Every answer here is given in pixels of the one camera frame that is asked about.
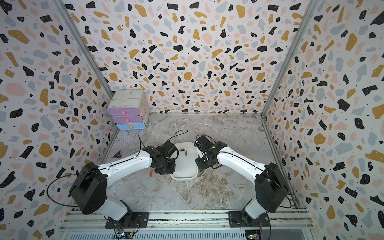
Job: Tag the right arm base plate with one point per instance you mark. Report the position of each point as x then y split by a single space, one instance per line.
240 219

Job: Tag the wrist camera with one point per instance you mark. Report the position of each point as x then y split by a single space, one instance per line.
167 149
203 143

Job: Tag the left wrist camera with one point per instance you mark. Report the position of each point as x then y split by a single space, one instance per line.
167 149

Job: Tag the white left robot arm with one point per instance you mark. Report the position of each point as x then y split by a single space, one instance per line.
89 190

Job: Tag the pastel mini drawer unit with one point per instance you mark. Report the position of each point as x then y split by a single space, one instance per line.
129 109

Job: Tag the circuit board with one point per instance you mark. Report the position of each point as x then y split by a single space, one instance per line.
253 235
124 235

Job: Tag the left circuit board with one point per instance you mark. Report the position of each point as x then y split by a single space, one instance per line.
124 235

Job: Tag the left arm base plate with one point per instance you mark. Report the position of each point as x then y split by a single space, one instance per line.
136 220

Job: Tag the right circuit board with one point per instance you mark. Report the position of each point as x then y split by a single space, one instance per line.
253 235

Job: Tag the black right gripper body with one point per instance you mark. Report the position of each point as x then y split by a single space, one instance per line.
202 162

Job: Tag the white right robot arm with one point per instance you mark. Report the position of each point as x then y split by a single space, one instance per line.
270 185

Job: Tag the white plastic storage box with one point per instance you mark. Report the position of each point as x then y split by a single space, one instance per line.
186 168

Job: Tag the aluminium rail frame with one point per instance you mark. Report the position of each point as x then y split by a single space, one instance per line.
293 224

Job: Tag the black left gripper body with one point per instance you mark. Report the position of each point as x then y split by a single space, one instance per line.
168 167

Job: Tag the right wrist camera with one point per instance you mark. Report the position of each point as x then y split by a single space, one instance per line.
203 143

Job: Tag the red triangle sticker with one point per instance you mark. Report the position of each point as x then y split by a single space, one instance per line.
117 155

